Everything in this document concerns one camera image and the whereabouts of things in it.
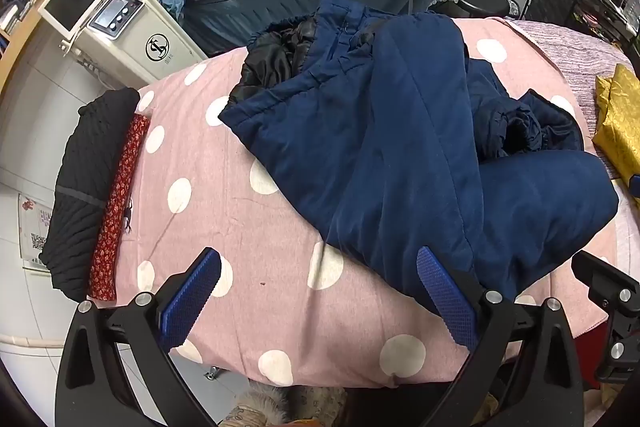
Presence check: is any navy blue padded jacket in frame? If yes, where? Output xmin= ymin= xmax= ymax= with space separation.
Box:
xmin=218 ymin=0 xmax=621 ymax=313

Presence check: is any pink polka dot blanket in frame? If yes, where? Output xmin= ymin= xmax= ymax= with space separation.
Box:
xmin=87 ymin=18 xmax=640 ymax=390

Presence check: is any red floral folded cloth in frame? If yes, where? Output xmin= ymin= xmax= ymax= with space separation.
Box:
xmin=87 ymin=114 xmax=151 ymax=301

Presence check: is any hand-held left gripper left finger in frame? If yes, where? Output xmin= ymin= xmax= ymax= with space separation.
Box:
xmin=55 ymin=247 xmax=223 ymax=427

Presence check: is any black folded garment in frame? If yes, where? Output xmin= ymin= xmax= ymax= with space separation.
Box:
xmin=39 ymin=88 xmax=142 ymax=303

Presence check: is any yellow shiny garment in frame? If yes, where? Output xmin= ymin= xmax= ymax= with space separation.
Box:
xmin=592 ymin=63 xmax=640 ymax=181

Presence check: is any cream machine with control panel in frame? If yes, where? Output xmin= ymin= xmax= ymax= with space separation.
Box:
xmin=75 ymin=0 xmax=208 ymax=80

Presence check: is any beige fur trimmed garment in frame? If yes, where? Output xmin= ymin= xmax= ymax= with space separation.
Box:
xmin=220 ymin=382 xmax=348 ymax=427

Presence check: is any magazine on floor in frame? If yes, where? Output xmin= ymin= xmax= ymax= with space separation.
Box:
xmin=19 ymin=193 xmax=54 ymax=273

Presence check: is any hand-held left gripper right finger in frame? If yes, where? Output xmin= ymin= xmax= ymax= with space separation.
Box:
xmin=416 ymin=246 xmax=585 ymax=427

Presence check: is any mauve textured blanket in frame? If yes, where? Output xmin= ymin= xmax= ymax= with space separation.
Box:
xmin=505 ymin=19 xmax=640 ymax=180

